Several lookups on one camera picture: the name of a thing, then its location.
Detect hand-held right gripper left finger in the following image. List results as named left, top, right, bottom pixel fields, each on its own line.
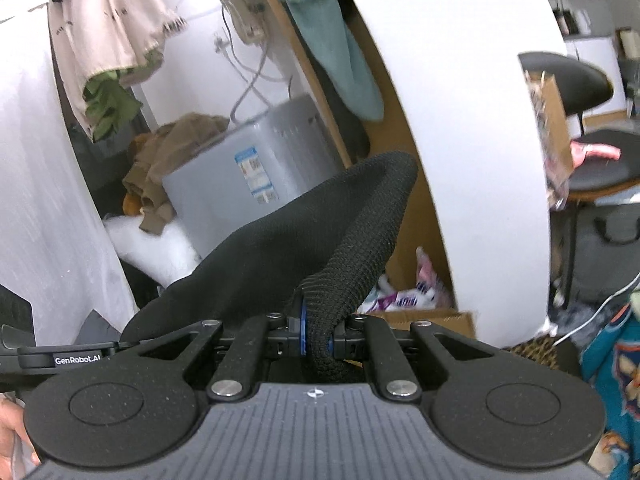
left=75, top=305, right=308, bottom=402

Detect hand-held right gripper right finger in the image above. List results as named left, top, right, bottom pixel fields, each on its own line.
left=324, top=312, right=541, bottom=402

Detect black bear-print shorts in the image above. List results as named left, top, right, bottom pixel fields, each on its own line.
left=120, top=151, right=418, bottom=386

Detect person's left hand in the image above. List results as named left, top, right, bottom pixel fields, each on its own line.
left=0, top=400, right=42, bottom=471

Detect purple detergent bag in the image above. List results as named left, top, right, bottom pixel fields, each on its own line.
left=360, top=280, right=456, bottom=314

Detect flat cardboard sheet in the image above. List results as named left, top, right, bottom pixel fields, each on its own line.
left=365, top=310, right=477, bottom=342

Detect pink bag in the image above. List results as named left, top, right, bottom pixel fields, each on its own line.
left=415, top=246, right=442, bottom=286

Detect white pillow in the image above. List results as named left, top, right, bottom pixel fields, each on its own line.
left=103, top=215, right=201, bottom=286

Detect white curtain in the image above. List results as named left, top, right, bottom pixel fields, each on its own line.
left=0, top=0, right=138, bottom=346

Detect leopard print cloth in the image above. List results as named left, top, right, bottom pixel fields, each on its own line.
left=505, top=335, right=562, bottom=369

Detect olive brown garment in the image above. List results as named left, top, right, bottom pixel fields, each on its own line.
left=122, top=112, right=231, bottom=233

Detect green leafy cloth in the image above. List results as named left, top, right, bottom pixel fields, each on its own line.
left=82, top=67, right=144, bottom=143

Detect blue patterned blanket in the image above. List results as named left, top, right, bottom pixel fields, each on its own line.
left=580, top=305, right=640, bottom=480

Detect glittery plastic bag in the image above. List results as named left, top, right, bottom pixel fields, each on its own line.
left=522, top=70, right=574, bottom=209

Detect teal hanging cloth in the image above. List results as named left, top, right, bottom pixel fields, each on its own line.
left=275, top=0, right=385, bottom=122

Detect pink item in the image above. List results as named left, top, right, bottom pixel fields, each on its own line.
left=570, top=140, right=622, bottom=162

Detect pale pink hanging garment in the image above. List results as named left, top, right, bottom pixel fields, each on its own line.
left=47, top=0, right=188, bottom=83

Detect black chair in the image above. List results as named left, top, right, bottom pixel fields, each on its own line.
left=517, top=51, right=640, bottom=202

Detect white cabinet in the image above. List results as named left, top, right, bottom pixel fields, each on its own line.
left=562, top=35, right=629, bottom=112

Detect white cable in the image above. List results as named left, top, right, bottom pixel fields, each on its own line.
left=552, top=285, right=640, bottom=347

